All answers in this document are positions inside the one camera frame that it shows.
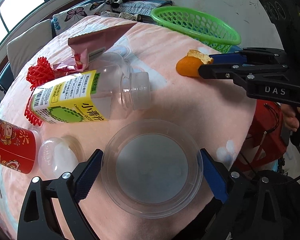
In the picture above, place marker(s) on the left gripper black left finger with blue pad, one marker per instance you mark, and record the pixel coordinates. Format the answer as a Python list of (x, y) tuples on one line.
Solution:
[(38, 218)]

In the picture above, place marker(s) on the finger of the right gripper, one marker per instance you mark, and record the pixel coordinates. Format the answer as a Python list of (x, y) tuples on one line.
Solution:
[(218, 71), (252, 56)]

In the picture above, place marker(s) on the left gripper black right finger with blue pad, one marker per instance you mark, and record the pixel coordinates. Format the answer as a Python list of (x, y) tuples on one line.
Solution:
[(250, 209)]

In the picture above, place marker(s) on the orange peel piece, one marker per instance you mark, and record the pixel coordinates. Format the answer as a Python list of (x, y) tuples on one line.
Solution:
[(188, 66)]

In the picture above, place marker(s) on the clear plastic dome cup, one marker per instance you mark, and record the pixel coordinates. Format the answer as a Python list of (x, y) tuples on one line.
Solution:
[(59, 155)]

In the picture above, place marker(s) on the red cylindrical snack can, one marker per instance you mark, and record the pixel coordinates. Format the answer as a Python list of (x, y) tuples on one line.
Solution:
[(19, 147)]

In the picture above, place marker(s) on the clear round plastic lid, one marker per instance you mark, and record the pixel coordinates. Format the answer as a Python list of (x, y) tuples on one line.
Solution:
[(152, 168)]

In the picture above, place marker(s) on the clear bottle yellow green label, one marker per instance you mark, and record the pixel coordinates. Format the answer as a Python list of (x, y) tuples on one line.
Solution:
[(109, 90)]

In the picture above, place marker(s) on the pink foil snack wrapper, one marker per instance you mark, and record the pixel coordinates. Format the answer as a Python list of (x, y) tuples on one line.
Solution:
[(89, 46)]

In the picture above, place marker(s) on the red foam fruit net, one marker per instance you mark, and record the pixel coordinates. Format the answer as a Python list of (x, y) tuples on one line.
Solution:
[(37, 75)]

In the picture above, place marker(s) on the person's hand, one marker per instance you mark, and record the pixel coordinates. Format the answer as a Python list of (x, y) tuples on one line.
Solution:
[(289, 117)]

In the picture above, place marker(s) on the green plastic basket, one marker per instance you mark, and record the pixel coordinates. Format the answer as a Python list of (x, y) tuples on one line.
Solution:
[(201, 26)]

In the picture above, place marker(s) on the red bag under table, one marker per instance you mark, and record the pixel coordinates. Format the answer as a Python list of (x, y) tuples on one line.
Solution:
[(264, 142)]

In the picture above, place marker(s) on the patterned blue cloth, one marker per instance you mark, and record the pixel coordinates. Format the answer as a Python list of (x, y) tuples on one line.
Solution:
[(141, 7)]

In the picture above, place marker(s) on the crumpled patterned cloth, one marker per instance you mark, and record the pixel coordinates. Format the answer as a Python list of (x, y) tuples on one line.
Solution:
[(122, 15)]

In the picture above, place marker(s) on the pink blanket table cover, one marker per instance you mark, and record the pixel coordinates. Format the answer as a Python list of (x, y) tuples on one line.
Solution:
[(216, 113)]

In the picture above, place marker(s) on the grey pillow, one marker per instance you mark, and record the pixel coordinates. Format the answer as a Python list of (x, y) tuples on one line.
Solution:
[(22, 48)]

